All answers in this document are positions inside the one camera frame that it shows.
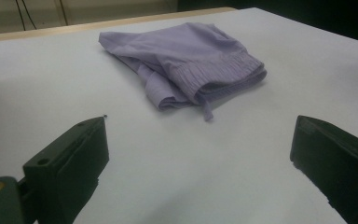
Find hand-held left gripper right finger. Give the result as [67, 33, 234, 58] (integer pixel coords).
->
[289, 115, 358, 224]

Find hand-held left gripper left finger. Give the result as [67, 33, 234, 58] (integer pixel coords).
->
[22, 116, 110, 224]

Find purple shorts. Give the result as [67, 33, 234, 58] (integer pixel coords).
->
[98, 21, 269, 122]

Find black cable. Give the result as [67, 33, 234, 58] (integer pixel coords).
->
[14, 0, 38, 32]
[58, 0, 69, 26]

